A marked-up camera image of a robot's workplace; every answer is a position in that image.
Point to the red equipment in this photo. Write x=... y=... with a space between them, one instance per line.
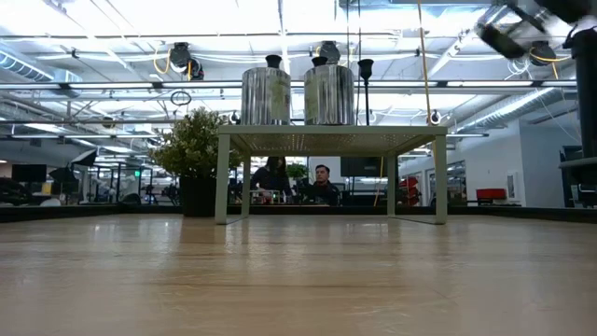
x=410 y=189

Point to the green perforated metal shelf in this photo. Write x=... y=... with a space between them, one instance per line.
x=326 y=131

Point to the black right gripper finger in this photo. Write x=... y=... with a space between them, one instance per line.
x=529 y=18

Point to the artificial potted green plant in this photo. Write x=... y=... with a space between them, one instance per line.
x=196 y=144

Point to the person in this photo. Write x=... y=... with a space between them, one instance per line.
x=323 y=186
x=273 y=179

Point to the black softbox light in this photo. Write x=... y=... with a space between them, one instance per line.
x=63 y=176
x=86 y=158

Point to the silver ventilation duct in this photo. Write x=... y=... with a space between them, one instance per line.
x=508 y=109
x=23 y=65

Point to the black background screen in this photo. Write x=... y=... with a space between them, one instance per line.
x=28 y=172

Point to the background green plant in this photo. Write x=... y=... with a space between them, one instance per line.
x=296 y=170

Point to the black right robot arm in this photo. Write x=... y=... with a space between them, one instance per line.
x=586 y=93

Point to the white framed wall picture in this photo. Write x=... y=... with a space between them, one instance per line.
x=511 y=186

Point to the black aluminium table frame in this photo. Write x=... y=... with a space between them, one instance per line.
x=93 y=212

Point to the black wall monitor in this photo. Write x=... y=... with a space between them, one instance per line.
x=364 y=166

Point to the black candle stick holder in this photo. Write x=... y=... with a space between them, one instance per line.
x=365 y=67
x=319 y=61
x=273 y=61

